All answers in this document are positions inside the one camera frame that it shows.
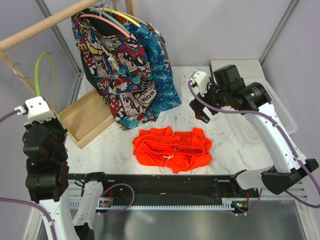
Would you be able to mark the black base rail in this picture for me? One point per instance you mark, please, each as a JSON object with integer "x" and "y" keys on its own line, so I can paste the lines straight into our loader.
{"x": 164, "y": 187}

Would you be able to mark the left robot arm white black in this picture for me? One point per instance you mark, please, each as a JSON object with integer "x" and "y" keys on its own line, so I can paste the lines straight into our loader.
{"x": 48, "y": 183}

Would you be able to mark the white slotted cable duct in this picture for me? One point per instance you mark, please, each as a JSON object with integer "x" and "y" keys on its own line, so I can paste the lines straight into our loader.
{"x": 223, "y": 204}

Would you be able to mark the blue leaf print shorts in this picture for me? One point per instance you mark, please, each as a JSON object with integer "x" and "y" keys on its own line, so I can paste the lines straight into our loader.
{"x": 167, "y": 96}

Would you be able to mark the comic print shorts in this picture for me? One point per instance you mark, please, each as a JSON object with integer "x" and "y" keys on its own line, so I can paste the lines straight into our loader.
{"x": 118, "y": 68}

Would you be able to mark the pink clothes hanger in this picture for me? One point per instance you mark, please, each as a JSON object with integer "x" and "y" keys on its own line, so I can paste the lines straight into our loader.
{"x": 111, "y": 23}

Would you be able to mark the aluminium frame profile right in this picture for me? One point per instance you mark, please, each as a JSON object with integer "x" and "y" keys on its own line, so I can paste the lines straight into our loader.
{"x": 278, "y": 30}

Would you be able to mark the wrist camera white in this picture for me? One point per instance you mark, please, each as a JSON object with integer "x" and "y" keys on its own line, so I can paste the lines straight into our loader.
{"x": 201, "y": 80}
{"x": 36, "y": 109}

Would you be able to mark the white plastic basket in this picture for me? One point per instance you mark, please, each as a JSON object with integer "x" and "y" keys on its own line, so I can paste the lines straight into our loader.
{"x": 281, "y": 111}

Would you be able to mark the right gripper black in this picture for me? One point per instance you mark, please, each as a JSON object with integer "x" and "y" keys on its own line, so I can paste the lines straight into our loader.
{"x": 198, "y": 108}

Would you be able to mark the aluminium frame profile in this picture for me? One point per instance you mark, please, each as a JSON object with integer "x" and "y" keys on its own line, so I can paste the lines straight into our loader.
{"x": 59, "y": 37}
{"x": 278, "y": 30}

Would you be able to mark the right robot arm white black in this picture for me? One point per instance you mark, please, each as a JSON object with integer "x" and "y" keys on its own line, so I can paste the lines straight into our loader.
{"x": 227, "y": 92}

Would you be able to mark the orange mesh shorts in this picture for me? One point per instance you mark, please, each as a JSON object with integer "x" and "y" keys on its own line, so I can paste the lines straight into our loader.
{"x": 181, "y": 151}

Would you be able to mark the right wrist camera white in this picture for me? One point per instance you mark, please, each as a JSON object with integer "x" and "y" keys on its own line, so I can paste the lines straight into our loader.
{"x": 201, "y": 80}

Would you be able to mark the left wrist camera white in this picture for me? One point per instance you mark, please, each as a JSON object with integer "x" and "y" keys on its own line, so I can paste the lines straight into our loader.
{"x": 36, "y": 109}

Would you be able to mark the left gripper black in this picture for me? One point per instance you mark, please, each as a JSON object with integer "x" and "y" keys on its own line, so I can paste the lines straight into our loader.
{"x": 62, "y": 129}

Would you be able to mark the mint green clothes hanger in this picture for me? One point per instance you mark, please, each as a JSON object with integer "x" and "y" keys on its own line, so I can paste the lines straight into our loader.
{"x": 109, "y": 17}

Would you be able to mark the aluminium frame profile left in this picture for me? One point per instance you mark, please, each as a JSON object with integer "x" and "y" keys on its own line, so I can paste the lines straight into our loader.
{"x": 59, "y": 37}

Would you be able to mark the wooden clothes rack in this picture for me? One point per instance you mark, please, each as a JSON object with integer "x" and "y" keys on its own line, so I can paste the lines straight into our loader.
{"x": 85, "y": 118}

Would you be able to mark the yellow clothes hanger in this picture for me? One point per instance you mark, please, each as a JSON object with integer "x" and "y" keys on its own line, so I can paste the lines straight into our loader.
{"x": 130, "y": 18}

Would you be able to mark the grey flat box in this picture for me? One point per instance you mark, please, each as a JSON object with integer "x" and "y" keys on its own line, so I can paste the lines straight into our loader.
{"x": 248, "y": 69}

